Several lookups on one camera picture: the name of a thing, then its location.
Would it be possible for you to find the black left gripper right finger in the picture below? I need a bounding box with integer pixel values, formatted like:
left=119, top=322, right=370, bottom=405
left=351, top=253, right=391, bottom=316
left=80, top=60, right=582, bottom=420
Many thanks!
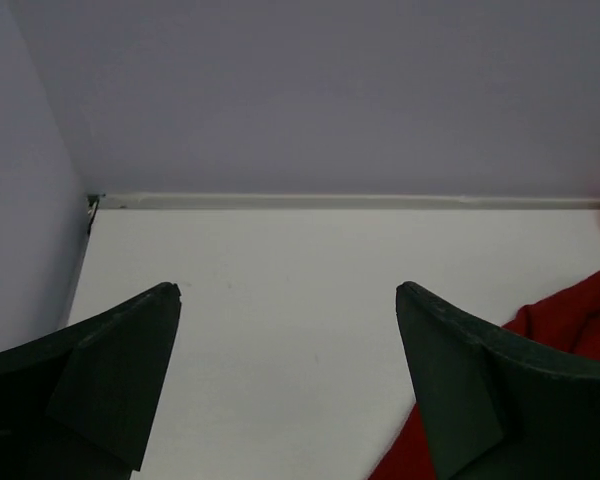
left=395, top=282, right=600, bottom=479

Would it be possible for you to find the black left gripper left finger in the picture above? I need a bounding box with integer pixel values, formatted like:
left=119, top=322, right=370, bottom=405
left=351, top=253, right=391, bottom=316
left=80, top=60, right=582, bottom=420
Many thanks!
left=0, top=282, right=181, bottom=479

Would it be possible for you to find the red t-shirt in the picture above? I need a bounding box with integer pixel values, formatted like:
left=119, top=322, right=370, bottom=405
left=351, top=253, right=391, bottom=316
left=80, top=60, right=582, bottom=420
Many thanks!
left=372, top=271, right=600, bottom=479

